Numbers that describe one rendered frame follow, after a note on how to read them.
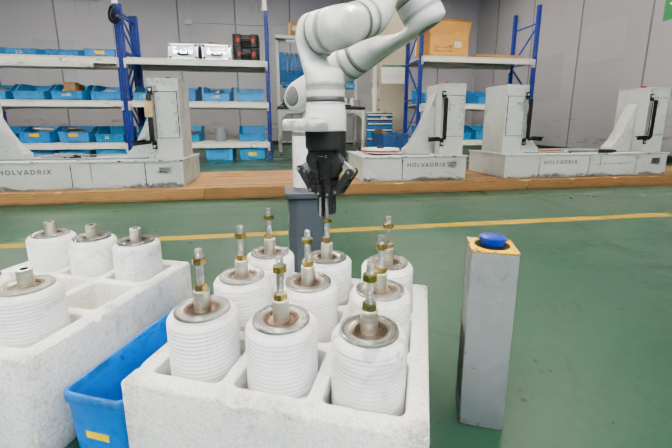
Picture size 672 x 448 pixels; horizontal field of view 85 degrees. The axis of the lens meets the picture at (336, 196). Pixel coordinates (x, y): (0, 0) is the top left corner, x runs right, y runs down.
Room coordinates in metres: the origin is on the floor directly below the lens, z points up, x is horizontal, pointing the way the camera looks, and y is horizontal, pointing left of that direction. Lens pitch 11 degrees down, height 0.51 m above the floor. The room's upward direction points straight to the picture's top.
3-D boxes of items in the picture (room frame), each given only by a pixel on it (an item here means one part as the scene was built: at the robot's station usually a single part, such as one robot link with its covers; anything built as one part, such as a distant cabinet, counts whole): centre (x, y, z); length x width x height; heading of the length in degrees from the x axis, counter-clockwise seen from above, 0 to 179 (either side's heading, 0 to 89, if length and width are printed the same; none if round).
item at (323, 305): (0.56, 0.05, 0.16); 0.10 x 0.10 x 0.18
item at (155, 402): (0.56, 0.05, 0.09); 0.39 x 0.39 x 0.18; 77
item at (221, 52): (5.27, 1.60, 1.42); 0.43 x 0.37 x 0.19; 12
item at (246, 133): (5.38, 1.20, 0.36); 0.50 x 0.38 x 0.21; 10
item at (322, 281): (0.56, 0.05, 0.25); 0.08 x 0.08 x 0.01
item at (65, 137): (5.01, 3.41, 0.36); 0.50 x 0.38 x 0.21; 10
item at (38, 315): (0.55, 0.50, 0.16); 0.10 x 0.10 x 0.18
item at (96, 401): (0.60, 0.32, 0.06); 0.30 x 0.11 x 0.12; 166
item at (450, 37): (5.87, -1.58, 1.70); 0.72 x 0.58 x 0.50; 103
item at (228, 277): (0.59, 0.16, 0.25); 0.08 x 0.08 x 0.01
